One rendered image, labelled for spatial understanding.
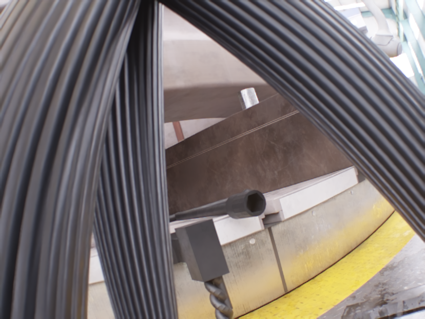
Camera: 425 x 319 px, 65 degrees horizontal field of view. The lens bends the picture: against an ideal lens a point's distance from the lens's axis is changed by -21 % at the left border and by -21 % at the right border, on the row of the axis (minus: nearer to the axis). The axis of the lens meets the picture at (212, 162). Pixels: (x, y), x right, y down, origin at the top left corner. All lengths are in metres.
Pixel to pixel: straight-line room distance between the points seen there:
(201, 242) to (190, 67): 1.15
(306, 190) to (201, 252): 0.52
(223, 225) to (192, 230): 0.24
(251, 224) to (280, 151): 0.63
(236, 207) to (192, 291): 0.26
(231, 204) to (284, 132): 0.71
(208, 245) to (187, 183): 1.33
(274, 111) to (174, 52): 0.54
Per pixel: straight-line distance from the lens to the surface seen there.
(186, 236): 0.86
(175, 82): 1.80
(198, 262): 0.86
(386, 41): 1.87
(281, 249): 1.23
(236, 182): 1.92
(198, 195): 2.13
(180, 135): 5.38
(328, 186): 1.38
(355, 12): 6.96
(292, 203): 1.23
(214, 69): 1.96
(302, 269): 1.29
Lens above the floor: 0.37
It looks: 4 degrees up
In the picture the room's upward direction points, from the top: 17 degrees counter-clockwise
